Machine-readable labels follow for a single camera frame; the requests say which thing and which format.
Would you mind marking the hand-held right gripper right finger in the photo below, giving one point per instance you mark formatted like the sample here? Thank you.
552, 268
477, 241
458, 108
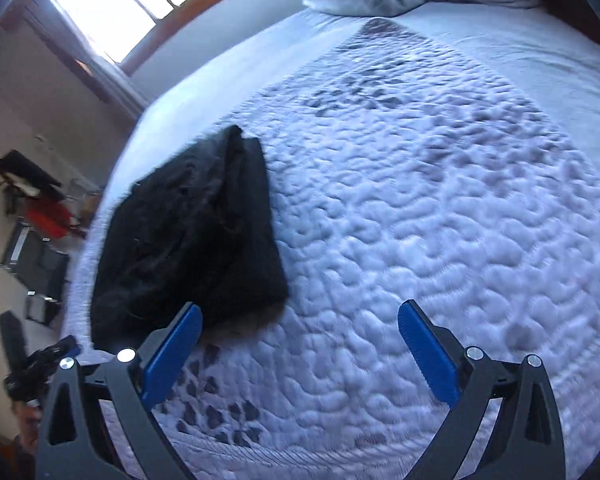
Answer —
427, 347

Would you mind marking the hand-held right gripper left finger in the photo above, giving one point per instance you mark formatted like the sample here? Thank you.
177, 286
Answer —
172, 350

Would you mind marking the black pants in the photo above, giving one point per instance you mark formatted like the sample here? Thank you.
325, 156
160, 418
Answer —
190, 240

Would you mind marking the quilted white mattress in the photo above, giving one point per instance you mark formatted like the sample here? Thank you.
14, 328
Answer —
430, 210

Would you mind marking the red object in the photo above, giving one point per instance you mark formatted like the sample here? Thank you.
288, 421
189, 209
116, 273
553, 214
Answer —
50, 217

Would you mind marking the wooden-framed window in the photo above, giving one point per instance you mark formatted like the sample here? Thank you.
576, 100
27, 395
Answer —
130, 5

